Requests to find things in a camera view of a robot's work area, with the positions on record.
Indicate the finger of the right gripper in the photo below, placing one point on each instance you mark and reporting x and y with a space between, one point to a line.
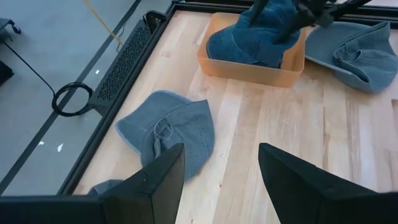
293 28
259 7

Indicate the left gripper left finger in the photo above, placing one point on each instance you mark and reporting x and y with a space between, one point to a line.
155 193

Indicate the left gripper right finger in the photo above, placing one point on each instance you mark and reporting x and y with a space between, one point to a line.
304 196

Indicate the grey denim bucket hat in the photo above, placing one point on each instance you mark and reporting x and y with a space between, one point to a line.
357 53
186 130
104 186

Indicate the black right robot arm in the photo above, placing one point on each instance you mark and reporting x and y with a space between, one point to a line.
348 6

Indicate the orange plastic bin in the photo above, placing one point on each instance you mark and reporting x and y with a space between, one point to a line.
248 73

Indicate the black perforated computer case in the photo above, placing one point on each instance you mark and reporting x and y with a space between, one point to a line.
124 62

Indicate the black floor box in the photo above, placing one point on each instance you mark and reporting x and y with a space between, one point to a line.
4 73

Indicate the black aluminium rig frame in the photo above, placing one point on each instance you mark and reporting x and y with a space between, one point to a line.
90 155

